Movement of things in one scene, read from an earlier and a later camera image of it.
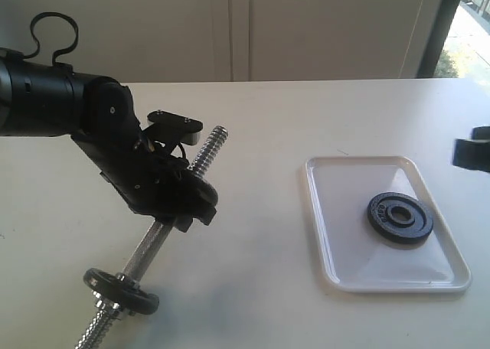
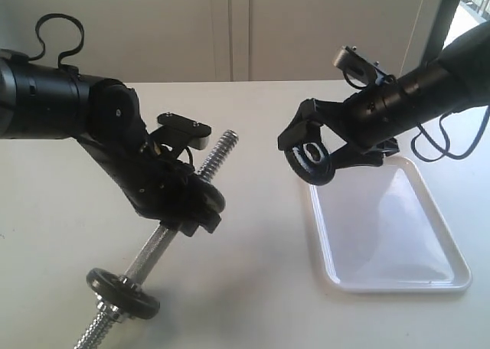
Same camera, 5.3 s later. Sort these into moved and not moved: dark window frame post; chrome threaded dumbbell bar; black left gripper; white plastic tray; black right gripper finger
Moved: chrome threaded dumbbell bar; black right gripper finger
Not moved: white plastic tray; black left gripper; dark window frame post
